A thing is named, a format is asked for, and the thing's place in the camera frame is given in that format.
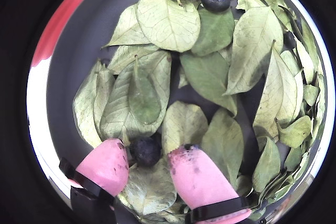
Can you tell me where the pink-tipped black gripper finger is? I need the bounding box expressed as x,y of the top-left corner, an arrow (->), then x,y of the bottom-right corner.
167,143 -> 253,224
59,138 -> 130,224

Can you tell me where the dark grey shallow bowl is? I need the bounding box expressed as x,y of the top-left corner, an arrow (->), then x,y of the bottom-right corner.
44,0 -> 329,224

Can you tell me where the red collapsible silicone cup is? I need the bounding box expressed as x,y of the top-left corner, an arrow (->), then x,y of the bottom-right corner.
31,0 -> 87,67

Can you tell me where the pile of green leaves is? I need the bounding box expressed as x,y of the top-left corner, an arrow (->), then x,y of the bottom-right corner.
72,0 -> 326,224

